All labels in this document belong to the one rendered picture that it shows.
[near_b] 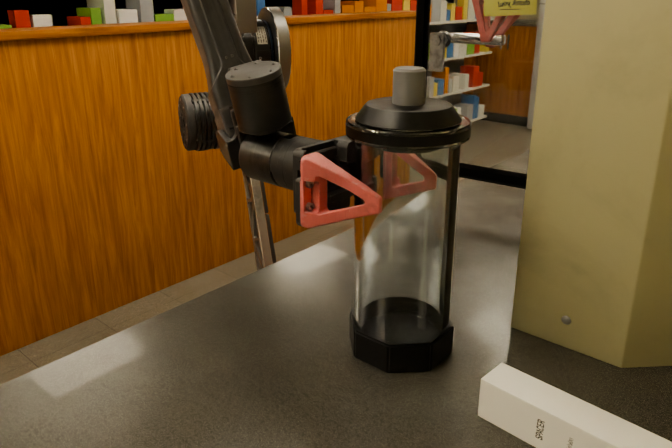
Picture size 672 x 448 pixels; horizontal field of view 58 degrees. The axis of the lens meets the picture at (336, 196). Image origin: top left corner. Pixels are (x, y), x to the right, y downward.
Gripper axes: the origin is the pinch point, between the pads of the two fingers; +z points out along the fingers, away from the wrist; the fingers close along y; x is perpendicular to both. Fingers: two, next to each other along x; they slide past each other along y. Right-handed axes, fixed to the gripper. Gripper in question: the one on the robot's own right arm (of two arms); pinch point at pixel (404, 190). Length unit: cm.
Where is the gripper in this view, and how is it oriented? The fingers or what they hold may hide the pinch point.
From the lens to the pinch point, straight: 55.2
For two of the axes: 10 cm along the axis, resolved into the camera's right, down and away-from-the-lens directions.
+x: 0.0, 9.5, 3.2
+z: 7.6, 2.1, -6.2
